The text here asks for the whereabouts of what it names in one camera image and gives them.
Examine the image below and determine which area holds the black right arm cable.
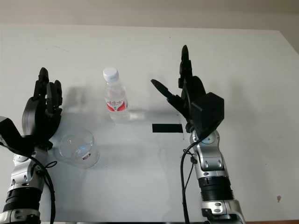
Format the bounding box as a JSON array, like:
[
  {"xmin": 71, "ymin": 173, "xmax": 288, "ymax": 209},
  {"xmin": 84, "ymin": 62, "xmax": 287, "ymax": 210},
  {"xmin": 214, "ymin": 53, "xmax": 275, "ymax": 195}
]
[{"xmin": 179, "ymin": 137, "xmax": 199, "ymax": 224}]

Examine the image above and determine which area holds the black tape strip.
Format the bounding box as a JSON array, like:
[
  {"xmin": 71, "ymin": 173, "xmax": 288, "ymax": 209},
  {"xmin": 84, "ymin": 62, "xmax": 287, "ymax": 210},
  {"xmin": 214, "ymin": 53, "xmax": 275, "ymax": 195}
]
[{"xmin": 152, "ymin": 123, "xmax": 183, "ymax": 134}]

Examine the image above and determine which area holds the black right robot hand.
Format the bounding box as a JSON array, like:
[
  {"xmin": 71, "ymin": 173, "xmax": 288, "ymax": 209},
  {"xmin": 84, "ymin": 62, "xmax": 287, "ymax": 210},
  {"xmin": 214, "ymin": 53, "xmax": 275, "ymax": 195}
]
[{"xmin": 150, "ymin": 44, "xmax": 207, "ymax": 131}]

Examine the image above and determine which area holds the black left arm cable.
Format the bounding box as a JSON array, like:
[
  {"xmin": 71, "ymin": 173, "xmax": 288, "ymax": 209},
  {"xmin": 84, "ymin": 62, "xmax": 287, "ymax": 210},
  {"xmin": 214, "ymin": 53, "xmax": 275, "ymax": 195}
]
[{"xmin": 28, "ymin": 155, "xmax": 58, "ymax": 224}]

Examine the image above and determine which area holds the clear plastic water bottle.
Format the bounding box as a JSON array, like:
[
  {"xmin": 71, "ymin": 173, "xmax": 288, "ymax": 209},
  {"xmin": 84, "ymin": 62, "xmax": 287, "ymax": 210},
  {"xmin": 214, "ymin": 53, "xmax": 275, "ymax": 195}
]
[{"xmin": 102, "ymin": 67, "xmax": 129, "ymax": 123}]

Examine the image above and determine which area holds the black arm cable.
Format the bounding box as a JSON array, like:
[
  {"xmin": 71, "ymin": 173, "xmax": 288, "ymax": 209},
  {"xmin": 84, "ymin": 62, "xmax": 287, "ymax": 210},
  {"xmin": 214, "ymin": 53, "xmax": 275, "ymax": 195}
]
[
  {"xmin": 28, "ymin": 155, "xmax": 58, "ymax": 224},
  {"xmin": 179, "ymin": 137, "xmax": 199, "ymax": 224}
]

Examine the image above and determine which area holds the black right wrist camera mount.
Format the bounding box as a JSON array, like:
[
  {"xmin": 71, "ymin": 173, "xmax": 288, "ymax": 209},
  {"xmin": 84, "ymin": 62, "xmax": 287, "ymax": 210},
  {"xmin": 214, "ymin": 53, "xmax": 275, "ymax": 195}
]
[{"xmin": 190, "ymin": 92, "xmax": 225, "ymax": 141}]

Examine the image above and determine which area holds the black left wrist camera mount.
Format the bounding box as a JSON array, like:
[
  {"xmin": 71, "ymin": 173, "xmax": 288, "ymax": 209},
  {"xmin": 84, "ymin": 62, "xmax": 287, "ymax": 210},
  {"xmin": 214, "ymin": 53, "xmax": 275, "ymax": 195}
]
[{"xmin": 0, "ymin": 116, "xmax": 51, "ymax": 156}]

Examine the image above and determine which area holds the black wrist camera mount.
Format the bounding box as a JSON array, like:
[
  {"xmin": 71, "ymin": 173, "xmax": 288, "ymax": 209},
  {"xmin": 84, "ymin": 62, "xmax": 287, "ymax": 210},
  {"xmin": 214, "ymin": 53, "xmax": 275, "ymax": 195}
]
[
  {"xmin": 190, "ymin": 92, "xmax": 225, "ymax": 141},
  {"xmin": 0, "ymin": 116, "xmax": 51, "ymax": 156}
]

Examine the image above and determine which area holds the clear glass cup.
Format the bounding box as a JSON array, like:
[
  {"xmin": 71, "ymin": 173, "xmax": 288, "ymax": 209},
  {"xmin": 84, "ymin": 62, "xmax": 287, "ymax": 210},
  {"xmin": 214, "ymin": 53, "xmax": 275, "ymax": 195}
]
[{"xmin": 58, "ymin": 129, "xmax": 100, "ymax": 169}]

